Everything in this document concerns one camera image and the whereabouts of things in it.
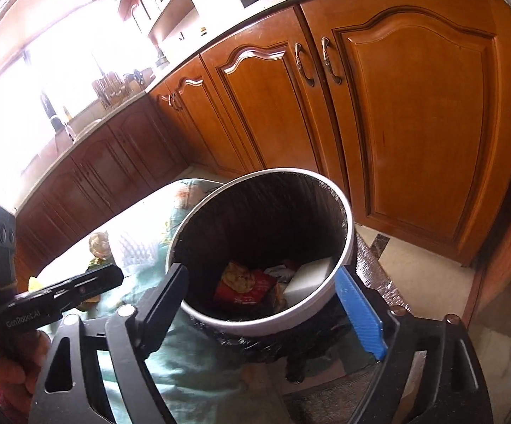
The white bin with black liner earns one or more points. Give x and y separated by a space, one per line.
246 323

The red snack wrapper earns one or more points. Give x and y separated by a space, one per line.
242 291

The pile of crumpled wrappers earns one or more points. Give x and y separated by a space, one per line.
101 249

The knife rack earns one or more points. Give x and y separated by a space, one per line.
112 90

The person's left hand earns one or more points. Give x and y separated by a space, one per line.
21 362

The large white foam fruit net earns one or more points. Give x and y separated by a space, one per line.
143 249

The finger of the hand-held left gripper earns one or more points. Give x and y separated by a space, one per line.
92 282

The white block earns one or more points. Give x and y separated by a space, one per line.
310 280

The chrome faucet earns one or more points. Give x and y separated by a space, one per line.
70 131

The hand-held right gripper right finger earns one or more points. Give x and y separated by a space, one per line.
361 318

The kitchen window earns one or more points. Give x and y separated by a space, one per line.
39 75

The white kitchen countertop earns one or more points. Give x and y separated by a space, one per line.
220 39

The paper wrapper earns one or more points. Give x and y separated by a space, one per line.
282 271

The silver foil mat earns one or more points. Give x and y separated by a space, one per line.
370 269

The wooden base cabinets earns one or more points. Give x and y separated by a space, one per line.
392 119

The yellow foam fruit net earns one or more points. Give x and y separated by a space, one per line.
37 283

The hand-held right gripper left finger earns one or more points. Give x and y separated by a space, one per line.
162 304

